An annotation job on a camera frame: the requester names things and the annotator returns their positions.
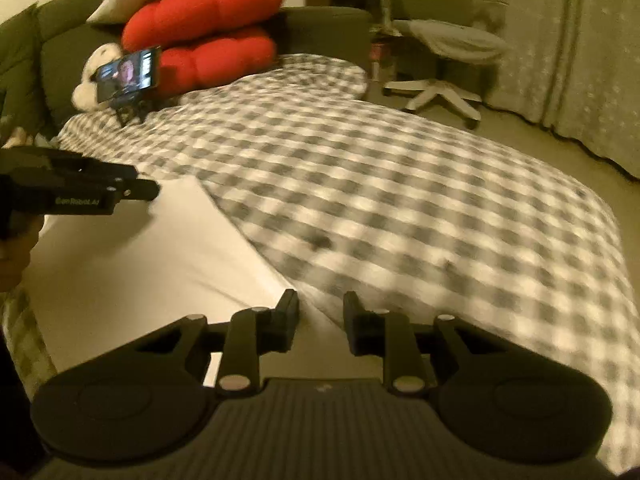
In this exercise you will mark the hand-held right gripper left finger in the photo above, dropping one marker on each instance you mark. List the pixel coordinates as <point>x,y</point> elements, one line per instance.
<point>291,321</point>

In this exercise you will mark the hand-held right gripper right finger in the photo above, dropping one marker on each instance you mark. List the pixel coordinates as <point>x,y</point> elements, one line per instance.
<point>351,325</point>

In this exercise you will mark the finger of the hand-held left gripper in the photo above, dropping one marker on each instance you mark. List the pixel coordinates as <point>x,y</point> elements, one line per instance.
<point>135,187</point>

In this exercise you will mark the white bed sheet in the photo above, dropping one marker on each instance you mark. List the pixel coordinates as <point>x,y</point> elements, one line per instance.
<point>150,260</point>

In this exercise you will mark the person's left hand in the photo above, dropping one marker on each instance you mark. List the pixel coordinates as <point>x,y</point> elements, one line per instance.
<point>12,265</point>

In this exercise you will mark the white plush toy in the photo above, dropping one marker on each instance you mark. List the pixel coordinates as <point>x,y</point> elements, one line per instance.
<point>87,95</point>

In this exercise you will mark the smartphone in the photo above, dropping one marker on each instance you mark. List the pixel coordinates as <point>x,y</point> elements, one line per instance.
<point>130,74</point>

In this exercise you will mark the dark green sofa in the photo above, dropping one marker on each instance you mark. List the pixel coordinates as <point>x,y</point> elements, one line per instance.
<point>65,60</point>

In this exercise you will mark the grey checkered blanket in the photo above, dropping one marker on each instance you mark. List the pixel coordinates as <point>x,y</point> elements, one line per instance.
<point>400,185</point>

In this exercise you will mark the red knot cushion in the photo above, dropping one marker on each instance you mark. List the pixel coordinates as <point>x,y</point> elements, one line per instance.
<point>210,20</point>

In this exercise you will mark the grey office chair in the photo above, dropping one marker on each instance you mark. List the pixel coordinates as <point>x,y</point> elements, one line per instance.
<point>450,40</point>

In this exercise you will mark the grey star-print curtain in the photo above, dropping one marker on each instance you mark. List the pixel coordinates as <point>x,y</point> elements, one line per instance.
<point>575,50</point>

